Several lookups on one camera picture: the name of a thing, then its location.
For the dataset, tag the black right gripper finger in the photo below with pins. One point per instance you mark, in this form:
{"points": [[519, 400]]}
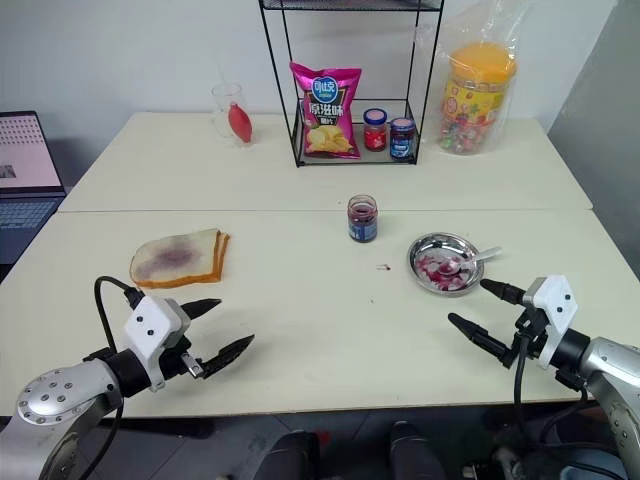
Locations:
{"points": [[505, 291], [482, 335]]}

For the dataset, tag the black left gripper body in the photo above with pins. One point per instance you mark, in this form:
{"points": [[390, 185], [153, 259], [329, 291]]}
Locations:
{"points": [[175, 360]]}

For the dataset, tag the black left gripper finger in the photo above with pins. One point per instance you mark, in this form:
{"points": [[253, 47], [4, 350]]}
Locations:
{"points": [[227, 352], [200, 307]]}

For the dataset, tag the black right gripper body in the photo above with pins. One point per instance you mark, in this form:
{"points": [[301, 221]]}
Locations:
{"points": [[530, 330]]}

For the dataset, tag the metal spoon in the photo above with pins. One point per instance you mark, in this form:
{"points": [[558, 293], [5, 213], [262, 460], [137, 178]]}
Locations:
{"points": [[475, 258]]}

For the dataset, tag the jam stained white bread slice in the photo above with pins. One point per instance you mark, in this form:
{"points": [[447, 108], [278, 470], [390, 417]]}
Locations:
{"points": [[175, 257], [225, 250]]}

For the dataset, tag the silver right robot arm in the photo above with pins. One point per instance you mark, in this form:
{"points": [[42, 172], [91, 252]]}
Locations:
{"points": [[615, 365]]}

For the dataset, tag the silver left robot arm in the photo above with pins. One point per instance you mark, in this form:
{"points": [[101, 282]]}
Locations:
{"points": [[55, 395]]}

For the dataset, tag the open blue label jam jar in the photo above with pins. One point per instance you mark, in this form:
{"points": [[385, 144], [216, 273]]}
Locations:
{"points": [[362, 222]]}

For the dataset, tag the red lid jar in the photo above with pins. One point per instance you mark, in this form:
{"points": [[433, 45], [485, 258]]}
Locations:
{"points": [[376, 132]]}

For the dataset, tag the round metal plate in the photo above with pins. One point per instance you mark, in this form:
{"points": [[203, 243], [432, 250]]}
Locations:
{"points": [[430, 255]]}

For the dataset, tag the dark rounded shape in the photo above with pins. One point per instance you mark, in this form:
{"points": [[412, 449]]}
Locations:
{"points": [[295, 457], [412, 452]]}

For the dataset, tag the red rubber bulb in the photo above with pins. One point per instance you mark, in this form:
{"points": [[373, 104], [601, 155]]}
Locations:
{"points": [[240, 122]]}

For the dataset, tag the candy jar with orange lid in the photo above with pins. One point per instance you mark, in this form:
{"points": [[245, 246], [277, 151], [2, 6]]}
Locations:
{"points": [[475, 100]]}

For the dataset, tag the clear glass cup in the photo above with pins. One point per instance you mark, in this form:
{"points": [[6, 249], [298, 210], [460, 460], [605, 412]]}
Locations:
{"points": [[220, 112]]}

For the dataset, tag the laptop computer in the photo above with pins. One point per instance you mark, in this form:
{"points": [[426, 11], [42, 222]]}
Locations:
{"points": [[25, 165]]}

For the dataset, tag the pink potato chips bag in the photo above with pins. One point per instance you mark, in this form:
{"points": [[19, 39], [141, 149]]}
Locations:
{"points": [[327, 110]]}

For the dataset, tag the clear plastic bag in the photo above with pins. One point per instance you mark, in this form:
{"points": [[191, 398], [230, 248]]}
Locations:
{"points": [[500, 30]]}

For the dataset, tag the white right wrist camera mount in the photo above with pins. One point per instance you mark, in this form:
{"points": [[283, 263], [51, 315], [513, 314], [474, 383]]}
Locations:
{"points": [[550, 292]]}

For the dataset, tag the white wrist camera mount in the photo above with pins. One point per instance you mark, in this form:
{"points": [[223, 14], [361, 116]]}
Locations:
{"points": [[150, 322], [550, 292]]}

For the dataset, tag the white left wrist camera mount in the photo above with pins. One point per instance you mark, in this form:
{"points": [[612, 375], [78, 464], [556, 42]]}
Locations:
{"points": [[150, 322]]}

